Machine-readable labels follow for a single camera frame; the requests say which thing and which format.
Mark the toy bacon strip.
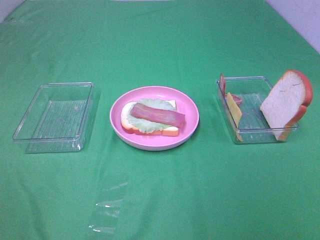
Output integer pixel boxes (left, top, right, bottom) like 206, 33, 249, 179
130, 102, 185, 128
219, 73, 243, 106

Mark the toy bread slice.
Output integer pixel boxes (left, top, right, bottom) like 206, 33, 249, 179
120, 99, 180, 137
260, 69, 313, 141

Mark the toy lettuce leaf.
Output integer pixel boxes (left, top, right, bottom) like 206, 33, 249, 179
127, 97, 176, 134

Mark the pink round plate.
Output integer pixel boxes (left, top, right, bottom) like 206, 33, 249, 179
109, 86, 200, 151

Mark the yellow toy cheese slice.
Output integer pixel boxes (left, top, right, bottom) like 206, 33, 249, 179
226, 92, 243, 142

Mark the green table cloth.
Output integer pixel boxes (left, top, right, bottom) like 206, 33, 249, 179
0, 0, 320, 240

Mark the clear plastic film sheet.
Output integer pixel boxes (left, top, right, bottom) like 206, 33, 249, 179
87, 172, 129, 240

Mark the right clear plastic tray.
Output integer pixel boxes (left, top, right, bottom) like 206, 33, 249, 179
216, 76, 300, 144

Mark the clear plastic tray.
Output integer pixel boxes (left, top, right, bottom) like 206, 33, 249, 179
216, 76, 300, 144
12, 82, 96, 154

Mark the left clear plastic tray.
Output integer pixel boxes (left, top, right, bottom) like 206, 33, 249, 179
12, 82, 96, 154

